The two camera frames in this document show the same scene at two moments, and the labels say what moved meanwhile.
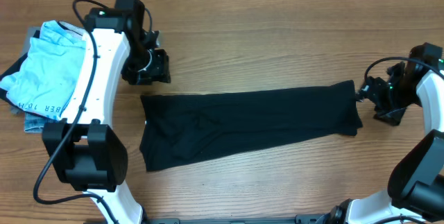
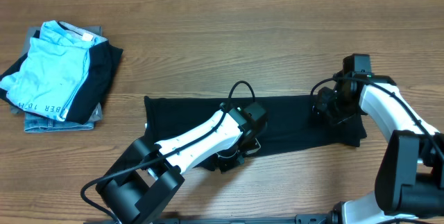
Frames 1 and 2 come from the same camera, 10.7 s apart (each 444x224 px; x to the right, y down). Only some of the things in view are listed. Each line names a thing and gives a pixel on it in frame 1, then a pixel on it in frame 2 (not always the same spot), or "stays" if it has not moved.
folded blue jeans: (34, 123) stays
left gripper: (161, 73) to (226, 166)
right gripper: (376, 92) to (326, 112)
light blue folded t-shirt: (46, 79) stays
